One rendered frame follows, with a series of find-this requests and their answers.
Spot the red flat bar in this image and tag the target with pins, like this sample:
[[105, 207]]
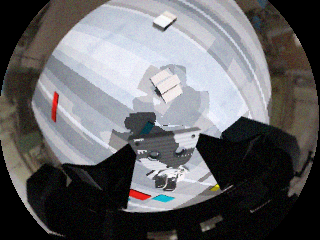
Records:
[[53, 110]]

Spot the cyan rectangular plate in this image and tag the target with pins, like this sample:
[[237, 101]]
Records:
[[163, 198]]

